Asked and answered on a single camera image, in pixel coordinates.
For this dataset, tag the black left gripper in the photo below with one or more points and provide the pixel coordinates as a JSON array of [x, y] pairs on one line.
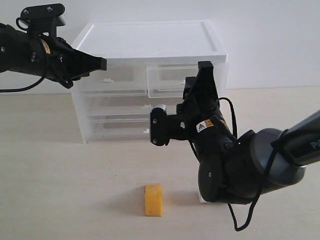
[[55, 60]]

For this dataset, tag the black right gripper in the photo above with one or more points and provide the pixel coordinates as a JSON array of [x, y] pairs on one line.
[[205, 125]]

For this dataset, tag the translucent wide drawer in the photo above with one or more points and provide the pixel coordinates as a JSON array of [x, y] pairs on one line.
[[127, 105], [119, 126]]

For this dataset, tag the white plastic drawer cabinet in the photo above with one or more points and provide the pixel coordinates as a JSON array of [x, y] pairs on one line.
[[147, 64]]

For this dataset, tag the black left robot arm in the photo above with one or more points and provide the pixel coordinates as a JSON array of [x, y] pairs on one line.
[[11, 53]]

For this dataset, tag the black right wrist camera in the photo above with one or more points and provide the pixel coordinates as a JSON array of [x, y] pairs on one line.
[[163, 126]]

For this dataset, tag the translucent bottom wide drawer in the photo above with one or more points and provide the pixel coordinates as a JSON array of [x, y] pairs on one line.
[[119, 126]]

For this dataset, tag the translucent middle wide drawer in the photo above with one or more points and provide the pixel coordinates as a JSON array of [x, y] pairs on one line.
[[127, 105]]

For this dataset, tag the yellow cheese block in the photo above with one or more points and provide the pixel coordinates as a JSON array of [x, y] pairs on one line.
[[153, 200]]

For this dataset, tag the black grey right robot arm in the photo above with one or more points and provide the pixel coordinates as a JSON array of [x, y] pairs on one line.
[[233, 170]]

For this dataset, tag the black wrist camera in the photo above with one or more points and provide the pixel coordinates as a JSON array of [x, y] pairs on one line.
[[40, 19], [163, 126]]

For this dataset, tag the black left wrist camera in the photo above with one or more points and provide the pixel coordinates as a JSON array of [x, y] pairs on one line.
[[40, 19]]

